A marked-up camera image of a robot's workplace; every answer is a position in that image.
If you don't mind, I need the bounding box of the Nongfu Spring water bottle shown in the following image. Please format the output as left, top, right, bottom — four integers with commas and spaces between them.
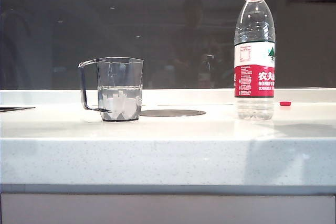
233, 0, 276, 121

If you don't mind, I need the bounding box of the black round flat disc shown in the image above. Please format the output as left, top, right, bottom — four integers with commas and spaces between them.
140, 109, 207, 118

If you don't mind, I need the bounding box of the clear plastic mug with handle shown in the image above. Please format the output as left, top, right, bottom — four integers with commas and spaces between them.
78, 56, 144, 123

